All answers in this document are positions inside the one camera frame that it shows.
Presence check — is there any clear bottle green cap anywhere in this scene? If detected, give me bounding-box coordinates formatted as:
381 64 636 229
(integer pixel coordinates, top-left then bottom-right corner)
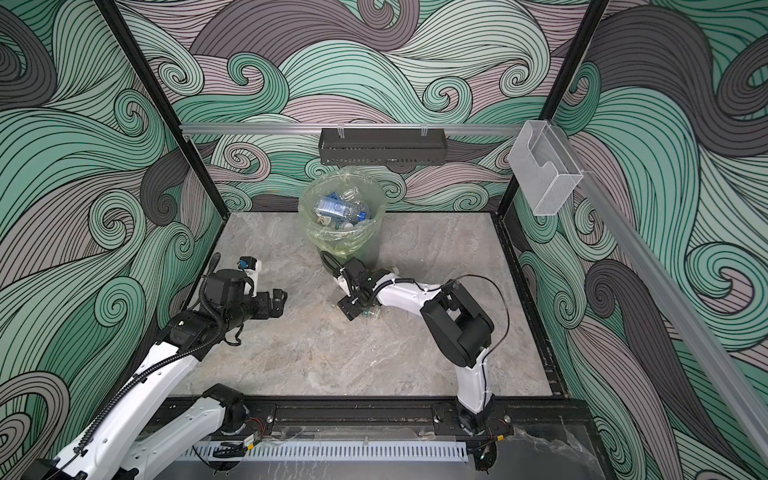
361 305 386 319

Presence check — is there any clear blue tinted bottle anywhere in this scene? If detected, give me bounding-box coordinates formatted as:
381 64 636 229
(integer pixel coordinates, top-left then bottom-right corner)
314 194 370 224

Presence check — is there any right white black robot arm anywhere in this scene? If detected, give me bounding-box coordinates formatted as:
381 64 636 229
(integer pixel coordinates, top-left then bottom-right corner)
321 252 511 435

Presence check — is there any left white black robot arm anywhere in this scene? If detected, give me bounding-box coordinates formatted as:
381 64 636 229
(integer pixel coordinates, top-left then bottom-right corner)
22 289 288 479

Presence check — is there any grey mesh waste bin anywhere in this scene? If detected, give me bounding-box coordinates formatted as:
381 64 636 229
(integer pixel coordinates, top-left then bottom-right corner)
299 174 388 279

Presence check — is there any green plastic bin liner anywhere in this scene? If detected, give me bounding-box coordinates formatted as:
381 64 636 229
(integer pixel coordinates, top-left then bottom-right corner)
297 167 389 260

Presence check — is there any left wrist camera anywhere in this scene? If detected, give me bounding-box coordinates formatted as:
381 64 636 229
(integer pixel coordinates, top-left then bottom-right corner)
199 252 262 311

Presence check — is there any black wall tray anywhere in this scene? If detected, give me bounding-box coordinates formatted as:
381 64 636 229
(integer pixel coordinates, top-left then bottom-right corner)
318 128 448 167

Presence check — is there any white slotted cable duct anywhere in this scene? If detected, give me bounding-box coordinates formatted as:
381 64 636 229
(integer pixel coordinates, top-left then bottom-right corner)
178 440 469 463

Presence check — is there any aluminium back rail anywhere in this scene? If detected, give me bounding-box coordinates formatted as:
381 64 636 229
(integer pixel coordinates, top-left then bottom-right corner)
180 122 522 137

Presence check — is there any aluminium rail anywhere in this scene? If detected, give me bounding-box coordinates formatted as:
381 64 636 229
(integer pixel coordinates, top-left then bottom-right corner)
180 122 522 137
548 125 768 457

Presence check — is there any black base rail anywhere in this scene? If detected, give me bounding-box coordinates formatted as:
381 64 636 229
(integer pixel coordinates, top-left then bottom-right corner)
235 396 591 435

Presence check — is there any clear plastic wall holder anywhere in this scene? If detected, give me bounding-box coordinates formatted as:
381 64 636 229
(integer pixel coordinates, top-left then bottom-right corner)
507 120 583 217

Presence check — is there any aluminium right rail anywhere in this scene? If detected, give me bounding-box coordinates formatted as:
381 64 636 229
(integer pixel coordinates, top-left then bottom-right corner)
548 125 768 457

